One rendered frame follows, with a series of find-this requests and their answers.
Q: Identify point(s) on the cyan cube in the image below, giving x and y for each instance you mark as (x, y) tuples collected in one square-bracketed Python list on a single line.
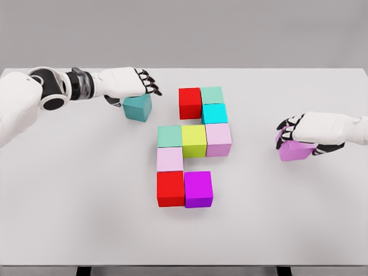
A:
[(214, 113)]

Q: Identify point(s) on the orchid purple cube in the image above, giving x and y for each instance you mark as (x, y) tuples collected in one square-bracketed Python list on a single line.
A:
[(293, 151)]

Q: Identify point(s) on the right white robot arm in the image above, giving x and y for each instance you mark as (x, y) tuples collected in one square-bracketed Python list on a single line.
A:
[(356, 130)]

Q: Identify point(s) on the pale pink cube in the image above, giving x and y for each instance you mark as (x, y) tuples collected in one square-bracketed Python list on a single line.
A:
[(218, 139), (170, 159)]

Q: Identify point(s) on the red cube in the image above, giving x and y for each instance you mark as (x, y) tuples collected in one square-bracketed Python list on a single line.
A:
[(189, 103), (170, 188)]

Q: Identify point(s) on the magenta purple cube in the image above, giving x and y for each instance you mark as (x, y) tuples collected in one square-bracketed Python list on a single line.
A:
[(198, 188)]

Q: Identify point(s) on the yellow-green cube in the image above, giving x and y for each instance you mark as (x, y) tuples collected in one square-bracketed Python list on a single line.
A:
[(194, 141)]

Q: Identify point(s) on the mint green cube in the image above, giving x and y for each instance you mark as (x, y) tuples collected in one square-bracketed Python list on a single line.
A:
[(212, 95), (169, 136)]

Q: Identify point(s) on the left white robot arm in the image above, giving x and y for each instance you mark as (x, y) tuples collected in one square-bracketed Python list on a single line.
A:
[(34, 97)]

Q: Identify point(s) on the teal cube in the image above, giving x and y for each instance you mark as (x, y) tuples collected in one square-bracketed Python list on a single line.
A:
[(137, 109)]

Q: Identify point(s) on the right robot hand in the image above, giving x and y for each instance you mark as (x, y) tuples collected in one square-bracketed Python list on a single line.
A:
[(316, 128)]

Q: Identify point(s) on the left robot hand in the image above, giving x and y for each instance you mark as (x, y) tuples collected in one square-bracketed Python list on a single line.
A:
[(123, 82)]

